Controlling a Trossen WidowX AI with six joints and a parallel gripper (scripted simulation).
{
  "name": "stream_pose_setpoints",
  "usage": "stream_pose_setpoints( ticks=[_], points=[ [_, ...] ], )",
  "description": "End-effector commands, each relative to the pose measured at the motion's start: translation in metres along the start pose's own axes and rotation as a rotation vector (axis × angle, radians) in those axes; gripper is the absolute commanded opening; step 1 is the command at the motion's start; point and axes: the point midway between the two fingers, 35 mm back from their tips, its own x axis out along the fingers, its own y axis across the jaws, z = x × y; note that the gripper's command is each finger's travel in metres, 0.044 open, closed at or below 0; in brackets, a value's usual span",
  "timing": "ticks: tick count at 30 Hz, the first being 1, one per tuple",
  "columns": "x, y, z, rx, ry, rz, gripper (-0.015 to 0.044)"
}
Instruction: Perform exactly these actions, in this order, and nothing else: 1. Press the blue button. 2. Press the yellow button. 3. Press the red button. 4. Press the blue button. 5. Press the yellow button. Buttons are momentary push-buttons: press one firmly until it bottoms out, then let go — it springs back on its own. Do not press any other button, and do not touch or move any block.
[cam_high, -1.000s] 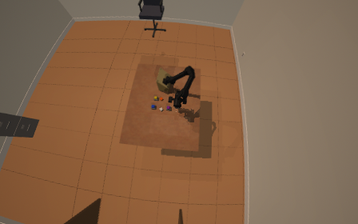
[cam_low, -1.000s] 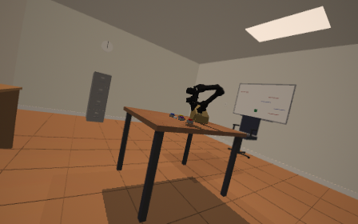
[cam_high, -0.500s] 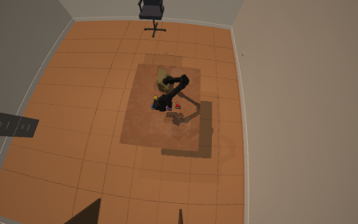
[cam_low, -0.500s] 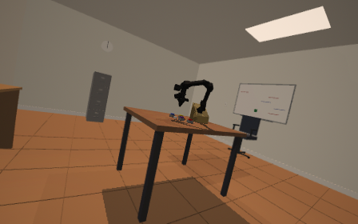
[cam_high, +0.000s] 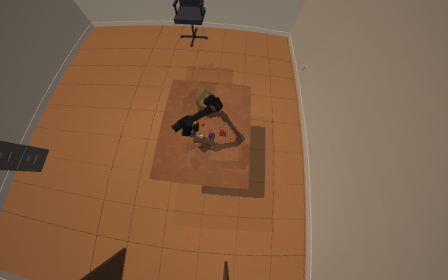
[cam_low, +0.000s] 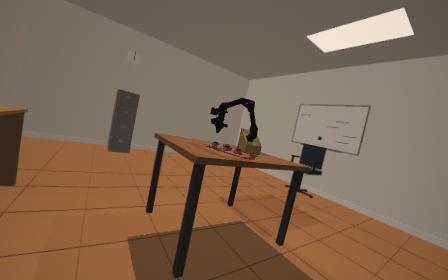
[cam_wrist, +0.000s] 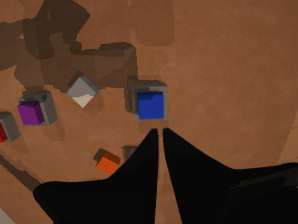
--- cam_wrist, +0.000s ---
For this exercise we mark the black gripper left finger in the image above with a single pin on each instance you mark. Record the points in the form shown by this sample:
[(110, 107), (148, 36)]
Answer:
[(128, 197)]

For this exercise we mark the orange block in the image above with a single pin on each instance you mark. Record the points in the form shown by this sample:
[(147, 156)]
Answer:
[(108, 162)]

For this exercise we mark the purple button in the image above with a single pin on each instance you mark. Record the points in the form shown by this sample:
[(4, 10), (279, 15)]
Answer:
[(37, 109)]

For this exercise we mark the yellow button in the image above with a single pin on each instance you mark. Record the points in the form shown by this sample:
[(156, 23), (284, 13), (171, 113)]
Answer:
[(132, 151)]

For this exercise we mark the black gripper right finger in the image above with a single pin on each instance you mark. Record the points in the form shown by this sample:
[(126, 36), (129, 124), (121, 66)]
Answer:
[(206, 190)]

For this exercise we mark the grey block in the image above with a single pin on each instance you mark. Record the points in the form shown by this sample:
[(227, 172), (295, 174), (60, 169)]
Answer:
[(83, 91)]

